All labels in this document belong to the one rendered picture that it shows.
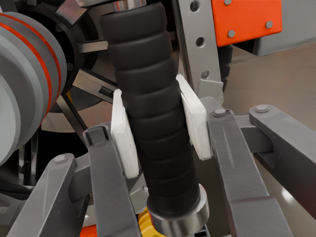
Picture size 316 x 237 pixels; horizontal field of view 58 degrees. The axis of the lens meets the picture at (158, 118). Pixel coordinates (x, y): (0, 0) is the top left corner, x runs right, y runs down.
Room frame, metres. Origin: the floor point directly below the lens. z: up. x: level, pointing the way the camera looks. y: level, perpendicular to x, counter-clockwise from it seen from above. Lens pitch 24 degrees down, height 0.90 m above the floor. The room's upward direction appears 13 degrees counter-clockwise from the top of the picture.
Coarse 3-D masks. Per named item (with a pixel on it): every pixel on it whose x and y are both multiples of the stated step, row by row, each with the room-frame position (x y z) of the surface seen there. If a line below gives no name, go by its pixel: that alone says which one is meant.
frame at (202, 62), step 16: (176, 0) 0.38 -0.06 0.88; (192, 0) 0.37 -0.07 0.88; (208, 0) 0.37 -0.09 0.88; (176, 16) 0.41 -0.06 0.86; (192, 16) 0.37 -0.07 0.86; (208, 16) 0.37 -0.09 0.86; (192, 32) 0.37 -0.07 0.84; (208, 32) 0.37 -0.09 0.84; (192, 48) 0.37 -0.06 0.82; (208, 48) 0.37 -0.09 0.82; (192, 64) 0.37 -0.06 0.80; (208, 64) 0.37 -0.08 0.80; (192, 80) 0.37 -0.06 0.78; (208, 80) 0.37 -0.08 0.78; (144, 192) 0.37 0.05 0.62; (0, 208) 0.40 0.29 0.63; (16, 208) 0.41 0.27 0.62; (144, 208) 0.37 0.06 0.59; (0, 224) 0.37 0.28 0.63
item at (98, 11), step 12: (24, 0) 0.62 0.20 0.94; (48, 0) 0.62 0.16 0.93; (60, 0) 0.62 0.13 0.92; (96, 12) 0.63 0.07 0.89; (108, 12) 0.63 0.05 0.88; (84, 24) 0.62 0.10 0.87; (96, 24) 0.63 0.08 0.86; (84, 36) 0.58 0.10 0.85; (96, 36) 0.63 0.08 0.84; (96, 60) 0.63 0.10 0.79; (108, 60) 0.63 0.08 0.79; (96, 72) 0.63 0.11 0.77; (108, 72) 0.63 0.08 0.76; (72, 96) 0.62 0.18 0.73; (84, 96) 0.62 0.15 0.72; (84, 108) 0.62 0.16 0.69
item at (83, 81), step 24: (72, 0) 0.47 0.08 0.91; (168, 0) 0.48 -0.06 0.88; (48, 24) 0.51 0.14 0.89; (72, 24) 0.47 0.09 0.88; (168, 24) 0.56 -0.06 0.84; (72, 48) 0.51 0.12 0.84; (96, 48) 0.47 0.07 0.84; (72, 72) 0.47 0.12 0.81; (96, 96) 0.47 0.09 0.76; (72, 120) 0.47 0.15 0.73; (24, 144) 0.47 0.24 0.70; (48, 144) 0.61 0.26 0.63; (72, 144) 0.61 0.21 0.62; (0, 168) 0.49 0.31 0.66
